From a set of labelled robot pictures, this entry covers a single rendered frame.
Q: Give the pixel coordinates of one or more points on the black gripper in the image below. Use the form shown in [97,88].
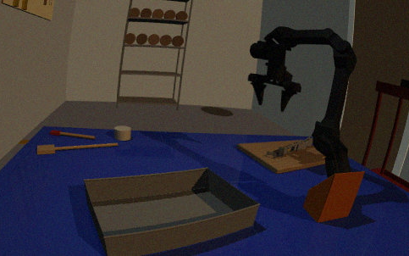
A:
[276,73]

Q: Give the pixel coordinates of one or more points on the short grey cylinder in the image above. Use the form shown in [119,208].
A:
[122,132]

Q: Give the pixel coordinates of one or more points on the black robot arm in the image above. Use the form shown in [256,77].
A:
[326,135]

